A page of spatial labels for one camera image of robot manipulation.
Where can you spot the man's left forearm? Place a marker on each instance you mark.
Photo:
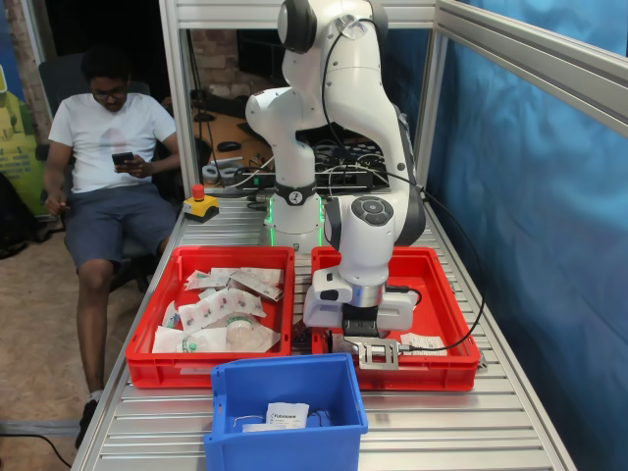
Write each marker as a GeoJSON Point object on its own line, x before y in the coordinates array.
{"type": "Point", "coordinates": [164, 159]}

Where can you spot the white printed bandage packet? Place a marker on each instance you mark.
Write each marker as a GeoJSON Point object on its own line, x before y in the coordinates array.
{"type": "Point", "coordinates": [289, 414]}
{"type": "Point", "coordinates": [424, 343]}

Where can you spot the black computer mouse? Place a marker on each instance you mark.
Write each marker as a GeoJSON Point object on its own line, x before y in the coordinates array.
{"type": "Point", "coordinates": [229, 146]}

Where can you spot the wooden desk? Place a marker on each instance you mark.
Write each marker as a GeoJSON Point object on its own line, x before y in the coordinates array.
{"type": "Point", "coordinates": [230, 132]}

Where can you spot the man's right forearm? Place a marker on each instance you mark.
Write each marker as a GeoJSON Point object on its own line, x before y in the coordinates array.
{"type": "Point", "coordinates": [55, 172]}

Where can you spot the man in white shirt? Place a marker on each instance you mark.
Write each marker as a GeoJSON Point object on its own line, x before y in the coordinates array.
{"type": "Point", "coordinates": [113, 127]}

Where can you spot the aluminium frame post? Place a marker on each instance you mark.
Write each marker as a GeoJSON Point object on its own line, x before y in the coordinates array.
{"type": "Point", "coordinates": [174, 98]}
{"type": "Point", "coordinates": [432, 98]}

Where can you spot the blue plastic bin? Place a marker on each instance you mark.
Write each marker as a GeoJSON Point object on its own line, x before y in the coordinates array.
{"type": "Point", "coordinates": [294, 382]}

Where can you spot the black bag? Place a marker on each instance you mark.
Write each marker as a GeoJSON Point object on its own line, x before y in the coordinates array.
{"type": "Point", "coordinates": [15, 221]}

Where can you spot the clear pouch green cap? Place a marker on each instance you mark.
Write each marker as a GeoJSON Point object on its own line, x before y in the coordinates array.
{"type": "Point", "coordinates": [250, 333]}

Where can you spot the dark monitor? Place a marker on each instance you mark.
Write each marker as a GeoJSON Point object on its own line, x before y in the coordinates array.
{"type": "Point", "coordinates": [262, 54]}

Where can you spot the white paper packet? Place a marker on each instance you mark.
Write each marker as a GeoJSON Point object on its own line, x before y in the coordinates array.
{"type": "Point", "coordinates": [257, 282]}
{"type": "Point", "coordinates": [208, 279]}

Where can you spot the black thin thread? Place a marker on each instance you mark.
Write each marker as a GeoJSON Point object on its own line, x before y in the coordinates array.
{"type": "Point", "coordinates": [321, 418]}

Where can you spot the aluminium side beam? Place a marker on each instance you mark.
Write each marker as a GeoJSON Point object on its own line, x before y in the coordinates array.
{"type": "Point", "coordinates": [221, 15]}

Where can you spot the yellow emergency stop box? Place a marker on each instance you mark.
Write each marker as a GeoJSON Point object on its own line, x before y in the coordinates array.
{"type": "Point", "coordinates": [201, 208]}

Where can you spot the red plastic crate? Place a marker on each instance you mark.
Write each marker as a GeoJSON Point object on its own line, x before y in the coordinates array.
{"type": "Point", "coordinates": [162, 368]}
{"type": "Point", "coordinates": [441, 275]}

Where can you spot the man's right hand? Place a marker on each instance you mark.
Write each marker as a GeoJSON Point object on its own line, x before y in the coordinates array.
{"type": "Point", "coordinates": [56, 203]}

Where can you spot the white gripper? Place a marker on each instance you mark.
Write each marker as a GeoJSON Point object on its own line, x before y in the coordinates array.
{"type": "Point", "coordinates": [324, 314]}

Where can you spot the clear syringe blister strip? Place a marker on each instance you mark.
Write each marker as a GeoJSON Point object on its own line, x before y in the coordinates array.
{"type": "Point", "coordinates": [221, 309]}

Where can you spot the clear pouch green print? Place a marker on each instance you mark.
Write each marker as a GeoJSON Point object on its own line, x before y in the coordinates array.
{"type": "Point", "coordinates": [191, 341]}

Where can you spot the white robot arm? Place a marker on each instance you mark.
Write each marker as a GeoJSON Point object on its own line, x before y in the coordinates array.
{"type": "Point", "coordinates": [343, 122]}

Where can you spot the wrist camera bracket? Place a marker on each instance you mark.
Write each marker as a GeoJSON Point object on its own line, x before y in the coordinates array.
{"type": "Point", "coordinates": [378, 353]}

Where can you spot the aluminium horizontal beam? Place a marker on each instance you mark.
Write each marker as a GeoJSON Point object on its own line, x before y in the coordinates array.
{"type": "Point", "coordinates": [539, 59]}

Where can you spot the green yellow poster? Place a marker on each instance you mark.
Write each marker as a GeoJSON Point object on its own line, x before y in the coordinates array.
{"type": "Point", "coordinates": [19, 147]}

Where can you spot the man's left hand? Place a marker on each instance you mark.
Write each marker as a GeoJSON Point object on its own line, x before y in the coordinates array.
{"type": "Point", "coordinates": [137, 168]}

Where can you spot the black smartphone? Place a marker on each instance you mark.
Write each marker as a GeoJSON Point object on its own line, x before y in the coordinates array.
{"type": "Point", "coordinates": [122, 158]}

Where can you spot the white tape roll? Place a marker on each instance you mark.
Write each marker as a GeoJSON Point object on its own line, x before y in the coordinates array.
{"type": "Point", "coordinates": [211, 174]}
{"type": "Point", "coordinates": [228, 174]}

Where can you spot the blue backdrop sheet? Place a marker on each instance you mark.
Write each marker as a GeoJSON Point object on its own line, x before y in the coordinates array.
{"type": "Point", "coordinates": [539, 245]}

